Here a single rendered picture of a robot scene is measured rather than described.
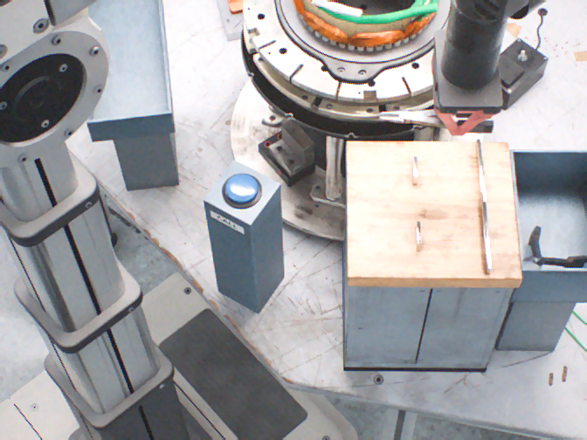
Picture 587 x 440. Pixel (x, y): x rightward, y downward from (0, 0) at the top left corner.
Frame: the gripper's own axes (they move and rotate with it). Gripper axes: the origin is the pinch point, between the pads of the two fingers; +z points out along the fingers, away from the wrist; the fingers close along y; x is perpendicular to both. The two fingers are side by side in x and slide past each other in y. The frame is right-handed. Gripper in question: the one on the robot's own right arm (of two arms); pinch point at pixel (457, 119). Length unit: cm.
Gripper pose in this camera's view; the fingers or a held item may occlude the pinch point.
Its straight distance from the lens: 124.1
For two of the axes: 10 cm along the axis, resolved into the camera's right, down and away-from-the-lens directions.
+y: 0.1, -8.6, 5.2
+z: 0.0, 5.2, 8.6
